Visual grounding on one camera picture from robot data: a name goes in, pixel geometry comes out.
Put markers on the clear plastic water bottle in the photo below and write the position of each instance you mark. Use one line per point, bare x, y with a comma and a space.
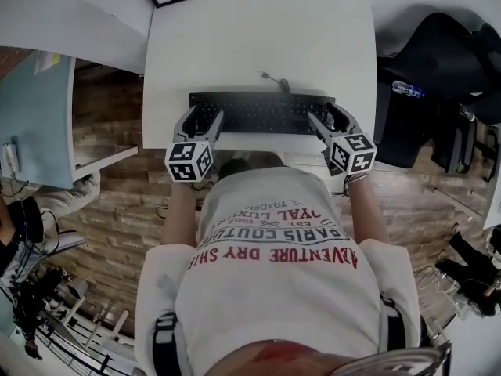
409, 89

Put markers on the light blue side table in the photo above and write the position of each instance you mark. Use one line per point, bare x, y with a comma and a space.
35, 124

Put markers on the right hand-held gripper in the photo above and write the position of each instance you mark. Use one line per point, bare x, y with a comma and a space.
352, 153

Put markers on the paper with yellow note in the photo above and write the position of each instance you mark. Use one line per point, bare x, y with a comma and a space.
46, 62

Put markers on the person's right forearm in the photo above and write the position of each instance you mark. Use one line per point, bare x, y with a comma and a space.
366, 214

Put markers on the person's white printed shirt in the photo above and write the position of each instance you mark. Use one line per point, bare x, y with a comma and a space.
274, 296

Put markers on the black keyboard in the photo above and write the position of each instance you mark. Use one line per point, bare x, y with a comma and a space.
258, 112

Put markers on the person's left forearm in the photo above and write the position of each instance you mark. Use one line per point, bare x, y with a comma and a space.
180, 218

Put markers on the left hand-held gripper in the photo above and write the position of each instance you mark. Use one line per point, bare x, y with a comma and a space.
188, 161

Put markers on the black mesh office chair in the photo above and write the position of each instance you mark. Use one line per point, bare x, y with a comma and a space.
462, 147
430, 53

